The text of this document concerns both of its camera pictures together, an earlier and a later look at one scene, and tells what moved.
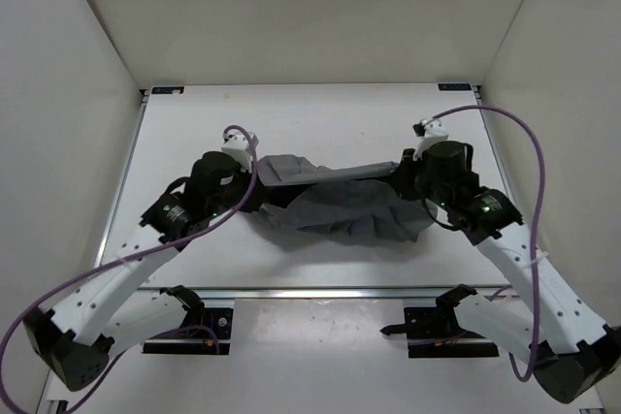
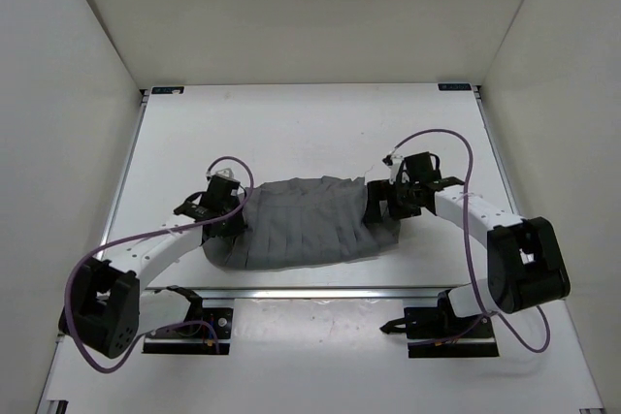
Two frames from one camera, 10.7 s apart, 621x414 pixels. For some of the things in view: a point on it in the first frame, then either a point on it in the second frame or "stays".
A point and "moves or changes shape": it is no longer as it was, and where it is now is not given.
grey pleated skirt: x=359 y=199 moves or changes shape
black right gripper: x=403 y=179 to x=381 y=191
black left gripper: x=260 y=192 to x=238 y=226
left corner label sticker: x=168 y=89 stays
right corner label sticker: x=454 y=86 stays
